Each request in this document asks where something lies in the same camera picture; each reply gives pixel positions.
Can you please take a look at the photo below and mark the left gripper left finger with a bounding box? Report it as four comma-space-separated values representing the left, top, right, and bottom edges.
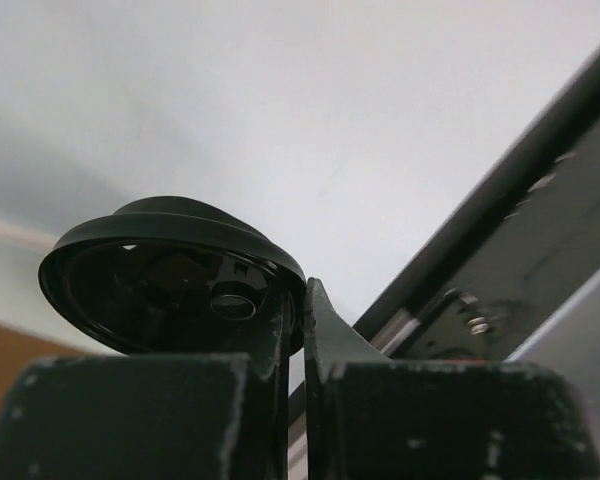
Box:
0, 292, 293, 479

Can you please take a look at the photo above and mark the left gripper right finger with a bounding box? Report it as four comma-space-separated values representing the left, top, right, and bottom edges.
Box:
304, 278, 600, 479

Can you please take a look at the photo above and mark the brown paper takeout bag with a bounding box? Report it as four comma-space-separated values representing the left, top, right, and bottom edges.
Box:
0, 326, 82, 406

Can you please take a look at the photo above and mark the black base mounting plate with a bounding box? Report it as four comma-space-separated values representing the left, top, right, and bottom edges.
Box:
335, 51, 600, 360

